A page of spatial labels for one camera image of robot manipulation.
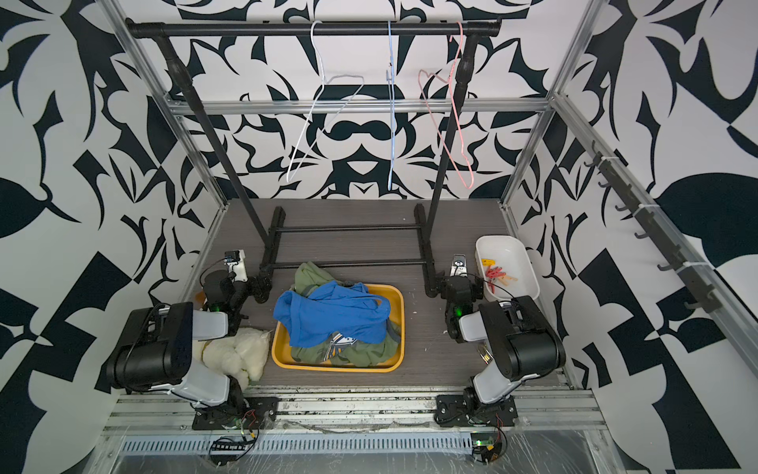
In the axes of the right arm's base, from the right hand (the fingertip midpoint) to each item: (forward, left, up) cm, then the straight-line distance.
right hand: (461, 268), depth 94 cm
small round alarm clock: (-24, -3, -5) cm, 25 cm away
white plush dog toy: (-27, +59, +6) cm, 66 cm away
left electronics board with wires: (-46, +64, -8) cm, 79 cm away
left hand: (+1, +66, +2) cm, 66 cm away
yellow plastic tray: (-23, +53, -3) cm, 57 cm away
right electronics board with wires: (-45, 0, -6) cm, 46 cm away
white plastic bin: (+3, -16, -5) cm, 17 cm away
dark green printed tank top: (-25, +35, +2) cm, 43 cm away
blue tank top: (-17, +39, +9) cm, 43 cm away
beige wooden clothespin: (-1, -15, -5) cm, 16 cm away
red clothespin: (0, -12, -3) cm, 12 cm away
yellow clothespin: (+5, -11, -4) cm, 13 cm away
